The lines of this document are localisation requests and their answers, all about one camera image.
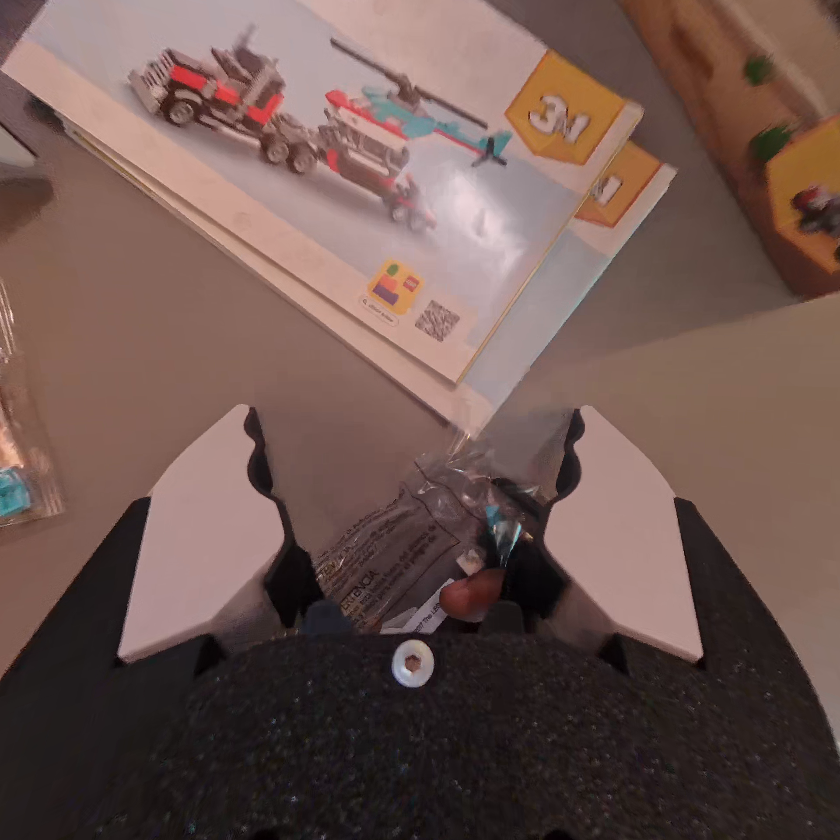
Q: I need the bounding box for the lego instruction booklet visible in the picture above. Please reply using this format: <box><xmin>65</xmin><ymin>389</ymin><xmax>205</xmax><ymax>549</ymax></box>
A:
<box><xmin>66</xmin><ymin>125</ymin><xmax>678</xmax><ymax>434</ymax></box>

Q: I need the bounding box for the person's right hand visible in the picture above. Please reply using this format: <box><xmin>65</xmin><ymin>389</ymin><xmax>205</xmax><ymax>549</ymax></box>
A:
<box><xmin>438</xmin><ymin>567</ymin><xmax>508</xmax><ymax>623</ymax></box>

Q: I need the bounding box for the clear plastic bag of bricks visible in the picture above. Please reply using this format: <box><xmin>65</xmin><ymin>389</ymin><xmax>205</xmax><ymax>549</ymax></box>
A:
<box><xmin>311</xmin><ymin>407</ymin><xmax>578</xmax><ymax>636</ymax></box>

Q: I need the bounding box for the truck and helicopter instruction booklet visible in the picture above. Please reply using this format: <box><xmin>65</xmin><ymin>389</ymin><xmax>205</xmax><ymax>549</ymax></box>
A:
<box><xmin>0</xmin><ymin>0</ymin><xmax>645</xmax><ymax>385</ymax></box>

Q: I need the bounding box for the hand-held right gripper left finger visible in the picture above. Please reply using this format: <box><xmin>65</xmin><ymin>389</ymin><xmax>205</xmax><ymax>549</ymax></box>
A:
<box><xmin>117</xmin><ymin>403</ymin><xmax>324</xmax><ymax>662</ymax></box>

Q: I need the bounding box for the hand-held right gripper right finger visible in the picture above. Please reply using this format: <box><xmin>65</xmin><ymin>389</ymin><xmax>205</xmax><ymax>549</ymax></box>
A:
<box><xmin>525</xmin><ymin>403</ymin><xmax>704</xmax><ymax>664</ymax></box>

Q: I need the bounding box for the yellow lego set box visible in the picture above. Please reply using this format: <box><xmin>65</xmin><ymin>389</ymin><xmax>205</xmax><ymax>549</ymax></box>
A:
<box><xmin>617</xmin><ymin>0</ymin><xmax>840</xmax><ymax>299</ymax></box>

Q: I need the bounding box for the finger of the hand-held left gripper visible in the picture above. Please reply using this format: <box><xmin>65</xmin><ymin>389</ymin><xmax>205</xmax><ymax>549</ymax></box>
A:
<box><xmin>0</xmin><ymin>121</ymin><xmax>39</xmax><ymax>168</ymax></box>

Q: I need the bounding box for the clear bag with teal bricks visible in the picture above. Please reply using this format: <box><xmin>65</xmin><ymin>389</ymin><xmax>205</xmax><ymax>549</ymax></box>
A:
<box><xmin>0</xmin><ymin>279</ymin><xmax>67</xmax><ymax>529</ymax></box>

